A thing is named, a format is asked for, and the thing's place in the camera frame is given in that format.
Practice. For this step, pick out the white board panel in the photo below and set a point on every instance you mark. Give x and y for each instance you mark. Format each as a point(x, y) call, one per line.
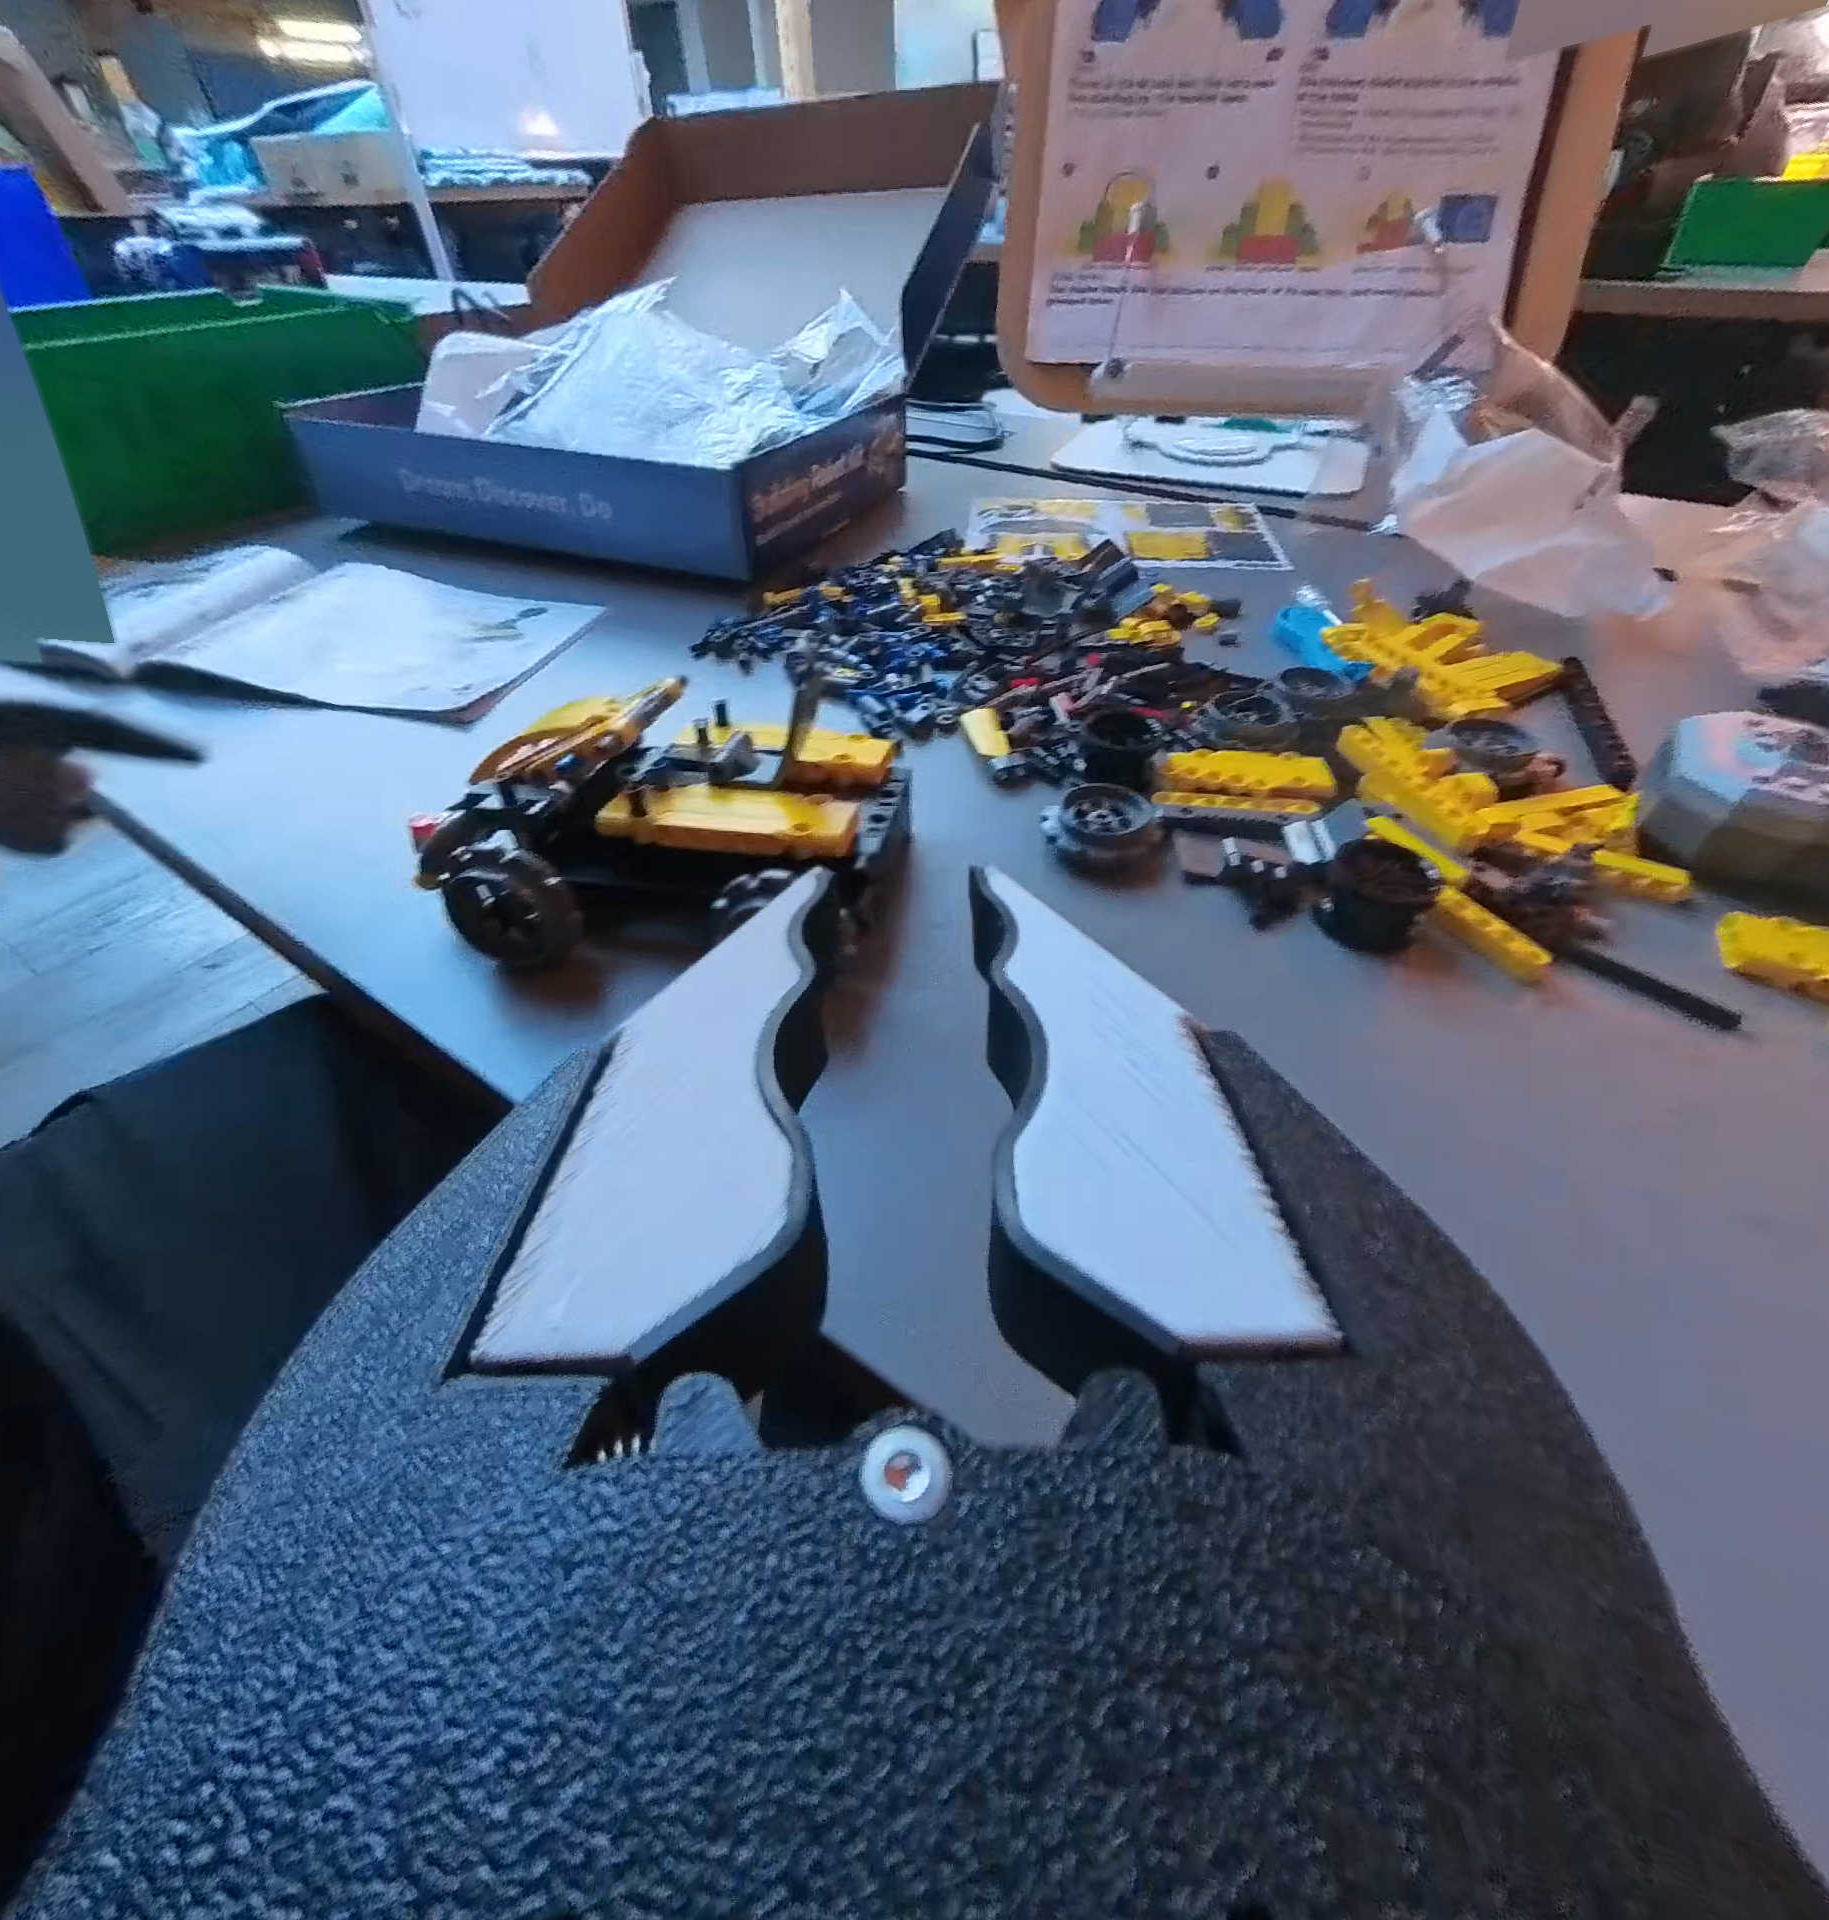
point(507, 75)

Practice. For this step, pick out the grey desk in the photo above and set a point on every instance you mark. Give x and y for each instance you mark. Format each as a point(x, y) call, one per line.
point(1455, 1200)

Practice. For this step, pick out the clear stand base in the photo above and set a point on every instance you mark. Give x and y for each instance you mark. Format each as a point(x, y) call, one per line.
point(1214, 451)

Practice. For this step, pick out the pile of yellow beams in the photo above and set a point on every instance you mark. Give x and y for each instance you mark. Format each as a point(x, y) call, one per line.
point(1455, 780)

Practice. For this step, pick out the wooden display board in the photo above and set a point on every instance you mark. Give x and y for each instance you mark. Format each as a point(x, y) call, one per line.
point(1590, 180)

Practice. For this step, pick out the pile of small brick parts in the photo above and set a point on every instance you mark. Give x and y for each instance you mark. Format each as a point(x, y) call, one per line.
point(975, 646)

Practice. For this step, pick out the black axle rod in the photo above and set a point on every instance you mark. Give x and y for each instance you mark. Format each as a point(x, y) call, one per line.
point(1650, 987)

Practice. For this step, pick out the clear plastic bag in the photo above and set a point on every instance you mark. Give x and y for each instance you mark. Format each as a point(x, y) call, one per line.
point(1784, 555)

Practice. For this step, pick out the black toy tyre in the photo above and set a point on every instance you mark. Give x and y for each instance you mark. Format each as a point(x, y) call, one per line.
point(1376, 896)
point(1126, 746)

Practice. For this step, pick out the blue cardboard kit box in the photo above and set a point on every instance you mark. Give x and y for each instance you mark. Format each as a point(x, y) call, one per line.
point(584, 495)

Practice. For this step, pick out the person's left hand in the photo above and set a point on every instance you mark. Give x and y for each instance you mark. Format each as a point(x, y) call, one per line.
point(12, 803)

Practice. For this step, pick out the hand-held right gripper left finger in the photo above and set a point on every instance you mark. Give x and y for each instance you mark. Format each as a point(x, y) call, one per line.
point(659, 1185)

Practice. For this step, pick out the crumpled plastic bag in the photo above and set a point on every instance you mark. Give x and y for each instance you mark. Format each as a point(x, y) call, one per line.
point(1515, 495)

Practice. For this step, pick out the instruction booklet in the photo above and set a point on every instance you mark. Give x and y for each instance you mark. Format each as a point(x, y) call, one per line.
point(328, 630)

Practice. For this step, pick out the grey motor block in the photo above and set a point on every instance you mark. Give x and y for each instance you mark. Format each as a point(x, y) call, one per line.
point(1770, 810)

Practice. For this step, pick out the blue storage bin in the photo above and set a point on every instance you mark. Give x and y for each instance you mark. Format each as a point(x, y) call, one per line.
point(12, 233)

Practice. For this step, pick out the person's dark trousers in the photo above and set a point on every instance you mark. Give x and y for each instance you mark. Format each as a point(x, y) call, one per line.
point(133, 1275)

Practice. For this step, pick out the yellow curved panel brick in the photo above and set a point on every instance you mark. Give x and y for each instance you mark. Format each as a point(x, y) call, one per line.
point(985, 735)

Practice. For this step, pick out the long black beam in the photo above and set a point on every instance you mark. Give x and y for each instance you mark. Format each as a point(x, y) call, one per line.
point(1600, 723)

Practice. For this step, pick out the clear plastic packing bags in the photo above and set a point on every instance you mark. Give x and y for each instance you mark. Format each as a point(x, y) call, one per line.
point(630, 375)

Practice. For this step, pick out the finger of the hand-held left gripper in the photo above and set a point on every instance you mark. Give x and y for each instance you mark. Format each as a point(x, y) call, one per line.
point(72, 728)

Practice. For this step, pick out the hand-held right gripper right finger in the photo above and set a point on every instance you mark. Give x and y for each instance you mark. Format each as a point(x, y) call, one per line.
point(1154, 1185)

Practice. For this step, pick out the printed task sheet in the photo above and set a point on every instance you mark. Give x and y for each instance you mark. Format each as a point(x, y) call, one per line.
point(1275, 135)

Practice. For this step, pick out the grey black panel brick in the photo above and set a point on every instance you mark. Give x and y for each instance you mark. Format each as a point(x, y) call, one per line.
point(1275, 856)

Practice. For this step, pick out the green storage bin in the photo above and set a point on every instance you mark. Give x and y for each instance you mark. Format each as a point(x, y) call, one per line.
point(208, 421)

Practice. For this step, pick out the yellow flat panel brick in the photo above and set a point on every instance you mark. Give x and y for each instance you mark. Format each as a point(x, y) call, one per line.
point(1800, 953)

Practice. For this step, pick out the green tray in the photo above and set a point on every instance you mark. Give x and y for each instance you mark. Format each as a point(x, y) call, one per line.
point(1770, 226)

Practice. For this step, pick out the sticker sheet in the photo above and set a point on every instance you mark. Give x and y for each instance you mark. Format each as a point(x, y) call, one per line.
point(1124, 533)

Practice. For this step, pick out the grey toothed wheel hub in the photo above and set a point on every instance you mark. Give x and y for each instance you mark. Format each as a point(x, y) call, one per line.
point(1251, 720)
point(1316, 691)
point(1105, 825)
point(1494, 746)

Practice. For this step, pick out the blue brick separator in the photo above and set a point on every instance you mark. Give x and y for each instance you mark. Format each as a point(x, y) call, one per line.
point(1310, 630)

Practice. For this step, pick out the yellow toy brick car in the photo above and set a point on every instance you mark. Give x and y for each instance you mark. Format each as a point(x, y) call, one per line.
point(704, 810)

